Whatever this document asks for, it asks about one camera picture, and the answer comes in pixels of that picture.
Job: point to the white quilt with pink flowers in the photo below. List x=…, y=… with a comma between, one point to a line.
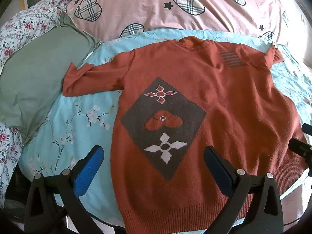
x=24, y=23

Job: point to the green pillow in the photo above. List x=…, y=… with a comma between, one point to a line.
x=29, y=78

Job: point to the rust orange knit sweater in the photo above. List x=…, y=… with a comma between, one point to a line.
x=199, y=97

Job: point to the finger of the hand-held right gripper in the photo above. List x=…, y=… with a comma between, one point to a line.
x=307, y=128
x=301, y=148

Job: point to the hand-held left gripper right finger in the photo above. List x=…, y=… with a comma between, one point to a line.
x=219, y=171

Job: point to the pink quilt with plaid hearts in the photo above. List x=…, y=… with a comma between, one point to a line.
x=156, y=7

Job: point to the light blue floral bedsheet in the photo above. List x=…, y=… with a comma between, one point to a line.
x=70, y=117

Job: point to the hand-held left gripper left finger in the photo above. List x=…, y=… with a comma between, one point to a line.
x=89, y=166

